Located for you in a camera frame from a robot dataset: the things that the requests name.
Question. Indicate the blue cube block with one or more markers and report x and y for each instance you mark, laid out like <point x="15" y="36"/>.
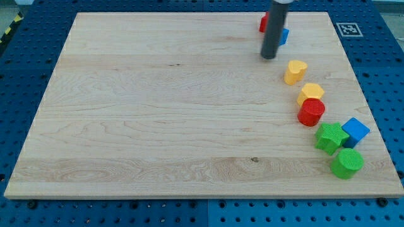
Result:
<point x="356" y="131"/>

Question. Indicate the wooden board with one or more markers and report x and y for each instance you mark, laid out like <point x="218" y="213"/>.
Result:
<point x="181" y="105"/>

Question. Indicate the yellow heart block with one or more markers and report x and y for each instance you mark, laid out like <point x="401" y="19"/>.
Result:
<point x="295" y="71"/>

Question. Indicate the red block behind rod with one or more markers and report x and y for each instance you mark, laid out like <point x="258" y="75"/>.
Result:
<point x="264" y="22"/>

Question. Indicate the red cylinder block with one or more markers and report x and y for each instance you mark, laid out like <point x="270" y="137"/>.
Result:
<point x="311" y="112"/>

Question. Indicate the yellow hexagon block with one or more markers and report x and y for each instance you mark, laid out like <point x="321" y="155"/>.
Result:
<point x="310" y="90"/>

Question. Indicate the small blue block behind rod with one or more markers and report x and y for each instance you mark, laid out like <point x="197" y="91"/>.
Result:
<point x="284" y="36"/>

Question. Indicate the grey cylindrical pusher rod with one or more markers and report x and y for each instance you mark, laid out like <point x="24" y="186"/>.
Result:
<point x="274" y="28"/>

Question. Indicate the green star block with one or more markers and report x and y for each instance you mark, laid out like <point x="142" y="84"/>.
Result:
<point x="330" y="137"/>

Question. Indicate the green cylinder block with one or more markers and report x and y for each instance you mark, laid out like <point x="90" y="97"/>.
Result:
<point x="347" y="163"/>

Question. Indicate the white fiducial marker tag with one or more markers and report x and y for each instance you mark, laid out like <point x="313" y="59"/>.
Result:
<point x="348" y="29"/>

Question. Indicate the black yellow hazard tape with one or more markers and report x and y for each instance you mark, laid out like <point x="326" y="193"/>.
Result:
<point x="11" y="29"/>

